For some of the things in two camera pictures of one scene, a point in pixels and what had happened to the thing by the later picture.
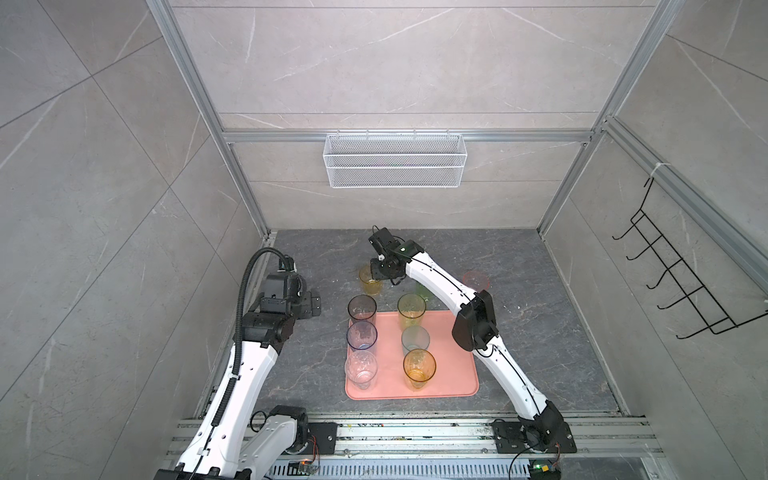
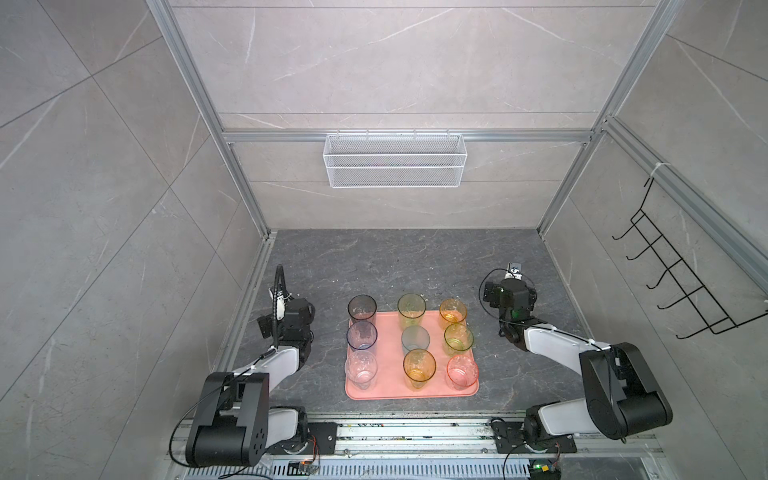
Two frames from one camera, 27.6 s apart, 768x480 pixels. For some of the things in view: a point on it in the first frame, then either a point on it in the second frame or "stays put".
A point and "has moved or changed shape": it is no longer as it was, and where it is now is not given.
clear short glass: (361, 367) stays put
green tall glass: (411, 310) stays put
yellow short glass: (370, 285) → (452, 311)
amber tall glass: (419, 366) stays put
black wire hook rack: (718, 321) stays put
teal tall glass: (413, 338) stays put
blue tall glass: (361, 336) stays put
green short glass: (424, 292) has moved or changed shape
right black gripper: (375, 272) → (493, 293)
